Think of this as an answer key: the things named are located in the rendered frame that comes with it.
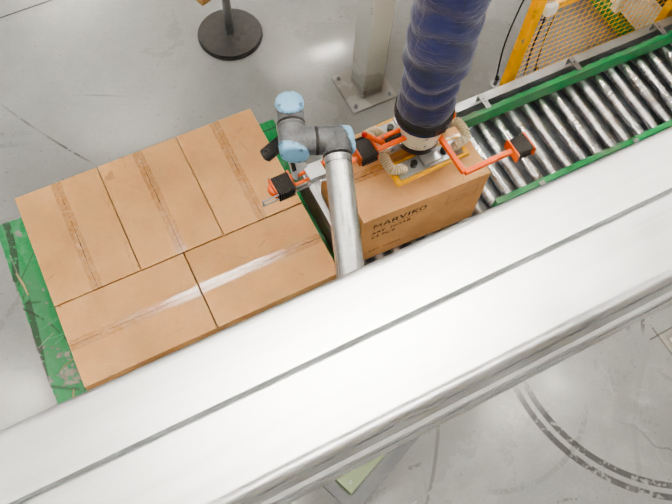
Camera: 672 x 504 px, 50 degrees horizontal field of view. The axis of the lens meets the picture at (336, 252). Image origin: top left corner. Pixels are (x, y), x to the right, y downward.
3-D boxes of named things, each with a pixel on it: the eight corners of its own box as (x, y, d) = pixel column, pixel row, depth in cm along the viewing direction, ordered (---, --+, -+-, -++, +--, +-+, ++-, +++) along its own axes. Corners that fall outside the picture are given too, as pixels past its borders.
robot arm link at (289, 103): (275, 114, 222) (273, 87, 226) (276, 137, 233) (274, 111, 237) (306, 112, 223) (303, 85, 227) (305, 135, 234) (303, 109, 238)
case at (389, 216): (431, 150, 356) (446, 100, 320) (471, 216, 342) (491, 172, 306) (320, 192, 344) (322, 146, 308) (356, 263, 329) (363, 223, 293)
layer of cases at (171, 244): (255, 151, 400) (250, 107, 363) (336, 303, 364) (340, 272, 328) (42, 236, 373) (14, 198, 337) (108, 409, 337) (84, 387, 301)
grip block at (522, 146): (521, 138, 287) (524, 131, 282) (533, 155, 284) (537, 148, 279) (503, 146, 285) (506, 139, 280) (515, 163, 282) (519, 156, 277)
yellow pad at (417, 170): (456, 136, 299) (458, 130, 294) (469, 155, 295) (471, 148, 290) (384, 168, 291) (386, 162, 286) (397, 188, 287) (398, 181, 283)
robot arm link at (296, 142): (317, 148, 219) (313, 114, 224) (279, 149, 218) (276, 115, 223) (315, 164, 227) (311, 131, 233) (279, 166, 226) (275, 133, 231)
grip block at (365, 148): (367, 140, 284) (368, 132, 279) (379, 159, 281) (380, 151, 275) (348, 149, 282) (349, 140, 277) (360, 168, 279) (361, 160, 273)
